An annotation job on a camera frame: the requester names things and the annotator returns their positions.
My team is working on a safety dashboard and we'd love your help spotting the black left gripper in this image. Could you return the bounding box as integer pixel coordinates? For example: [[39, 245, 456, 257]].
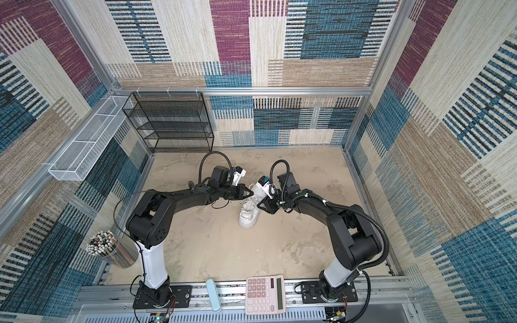
[[219, 184, 254, 200]]

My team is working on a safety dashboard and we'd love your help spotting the white shoelace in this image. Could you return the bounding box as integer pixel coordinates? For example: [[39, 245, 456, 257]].
[[240, 195, 263, 222]]

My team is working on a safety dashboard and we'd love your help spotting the white sneaker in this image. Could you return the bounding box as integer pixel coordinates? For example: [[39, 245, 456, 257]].
[[238, 182, 267, 229]]

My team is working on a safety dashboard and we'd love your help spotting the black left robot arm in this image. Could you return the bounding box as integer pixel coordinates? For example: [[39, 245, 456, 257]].
[[126, 166, 254, 309]]

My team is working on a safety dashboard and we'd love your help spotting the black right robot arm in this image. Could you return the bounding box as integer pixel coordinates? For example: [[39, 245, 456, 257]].
[[257, 172, 389, 302]]

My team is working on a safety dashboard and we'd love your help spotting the pink calculator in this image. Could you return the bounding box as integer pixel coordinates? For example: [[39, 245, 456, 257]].
[[244, 275, 287, 316]]

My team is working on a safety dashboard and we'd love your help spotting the light blue case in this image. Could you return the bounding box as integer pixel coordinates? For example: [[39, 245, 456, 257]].
[[205, 279, 222, 313]]

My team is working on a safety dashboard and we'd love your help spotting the cup of coloured pencils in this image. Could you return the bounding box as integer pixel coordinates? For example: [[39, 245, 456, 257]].
[[86, 231, 139, 269]]

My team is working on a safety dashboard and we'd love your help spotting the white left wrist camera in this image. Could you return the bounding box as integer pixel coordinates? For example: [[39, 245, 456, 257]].
[[232, 166, 246, 186]]

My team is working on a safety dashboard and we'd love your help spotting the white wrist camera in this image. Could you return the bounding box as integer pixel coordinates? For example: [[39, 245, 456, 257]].
[[232, 166, 246, 186], [257, 176, 277, 199]]

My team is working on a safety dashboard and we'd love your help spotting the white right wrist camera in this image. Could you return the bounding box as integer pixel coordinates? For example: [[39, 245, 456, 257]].
[[257, 176, 277, 199]]

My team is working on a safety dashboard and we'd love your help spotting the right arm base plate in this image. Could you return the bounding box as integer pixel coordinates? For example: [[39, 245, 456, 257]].
[[295, 281, 358, 304]]

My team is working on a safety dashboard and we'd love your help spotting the black wire mesh shelf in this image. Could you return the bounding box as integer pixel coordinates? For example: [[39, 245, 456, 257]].
[[122, 92, 214, 153]]

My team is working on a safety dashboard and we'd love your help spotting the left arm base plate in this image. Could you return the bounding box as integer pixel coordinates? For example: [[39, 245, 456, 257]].
[[133, 285, 193, 310]]

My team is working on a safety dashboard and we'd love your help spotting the white wire mesh basket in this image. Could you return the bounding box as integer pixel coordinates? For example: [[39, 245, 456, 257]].
[[48, 96, 127, 182]]

